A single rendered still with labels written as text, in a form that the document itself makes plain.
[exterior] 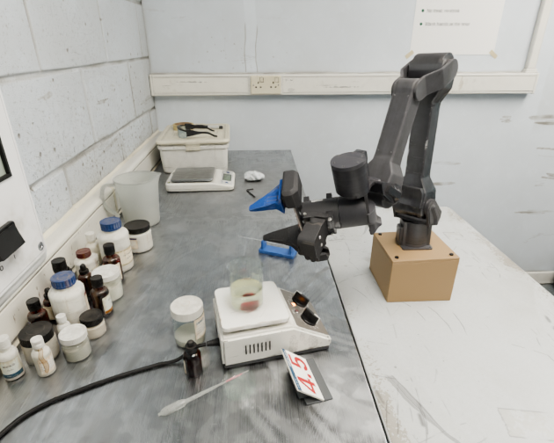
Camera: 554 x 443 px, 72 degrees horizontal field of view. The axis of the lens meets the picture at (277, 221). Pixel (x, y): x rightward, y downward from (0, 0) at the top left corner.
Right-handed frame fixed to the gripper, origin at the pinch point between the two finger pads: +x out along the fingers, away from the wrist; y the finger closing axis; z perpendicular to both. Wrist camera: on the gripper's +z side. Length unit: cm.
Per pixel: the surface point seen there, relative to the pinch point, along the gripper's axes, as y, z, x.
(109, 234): 5.6, -8.4, 43.0
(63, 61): -21, -47, 55
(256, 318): 6.4, 16.1, 3.8
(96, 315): 4.2, 14.0, 35.7
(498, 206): 138, -117, -88
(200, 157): 39, -80, 50
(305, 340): 13.5, 17.2, -3.2
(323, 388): 14.2, 25.4, -6.2
